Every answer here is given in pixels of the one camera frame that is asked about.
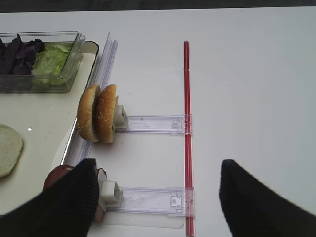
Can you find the white metal serving tray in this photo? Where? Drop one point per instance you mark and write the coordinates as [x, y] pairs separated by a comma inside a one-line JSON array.
[[46, 120]]

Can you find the right clear divider wall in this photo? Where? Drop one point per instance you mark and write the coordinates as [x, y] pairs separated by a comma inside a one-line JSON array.
[[77, 148]]

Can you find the brown meat patty stack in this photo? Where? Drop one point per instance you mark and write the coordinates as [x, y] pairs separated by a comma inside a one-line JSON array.
[[60, 171]]

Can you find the left sesame top bun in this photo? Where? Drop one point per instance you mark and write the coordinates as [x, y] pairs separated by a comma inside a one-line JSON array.
[[85, 113]]

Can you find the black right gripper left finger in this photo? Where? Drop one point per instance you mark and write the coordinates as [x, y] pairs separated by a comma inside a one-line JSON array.
[[66, 209]]

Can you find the clear top bun track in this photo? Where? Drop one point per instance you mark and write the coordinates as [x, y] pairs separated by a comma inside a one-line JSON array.
[[162, 124]]

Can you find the right sesame top bun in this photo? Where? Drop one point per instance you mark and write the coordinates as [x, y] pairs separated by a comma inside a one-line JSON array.
[[105, 109]]

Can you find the clear patty track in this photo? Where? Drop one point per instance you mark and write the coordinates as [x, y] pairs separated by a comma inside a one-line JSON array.
[[175, 201]]

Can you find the white patty pusher block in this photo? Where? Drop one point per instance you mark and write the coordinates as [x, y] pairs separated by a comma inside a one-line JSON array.
[[110, 193]]

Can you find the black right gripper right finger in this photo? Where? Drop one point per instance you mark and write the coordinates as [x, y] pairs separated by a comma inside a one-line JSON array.
[[251, 209]]

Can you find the clear plastic salad container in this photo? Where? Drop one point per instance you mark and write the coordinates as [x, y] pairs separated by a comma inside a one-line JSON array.
[[24, 83]]

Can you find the sesame bun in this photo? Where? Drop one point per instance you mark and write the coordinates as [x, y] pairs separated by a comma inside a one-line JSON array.
[[105, 109], [85, 113]]

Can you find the purple cabbage leaves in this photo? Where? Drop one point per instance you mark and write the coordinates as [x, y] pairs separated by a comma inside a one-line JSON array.
[[18, 58]]

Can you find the bun slice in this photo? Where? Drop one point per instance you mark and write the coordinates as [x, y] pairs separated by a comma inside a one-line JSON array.
[[11, 145]]

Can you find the green lettuce leaves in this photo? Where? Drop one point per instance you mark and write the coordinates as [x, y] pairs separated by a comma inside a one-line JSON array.
[[49, 64]]

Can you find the right red rail strip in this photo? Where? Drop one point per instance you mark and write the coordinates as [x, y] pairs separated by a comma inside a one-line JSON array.
[[188, 145]]

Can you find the white bun pusher block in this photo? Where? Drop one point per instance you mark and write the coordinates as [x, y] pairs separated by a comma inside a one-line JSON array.
[[120, 120]]

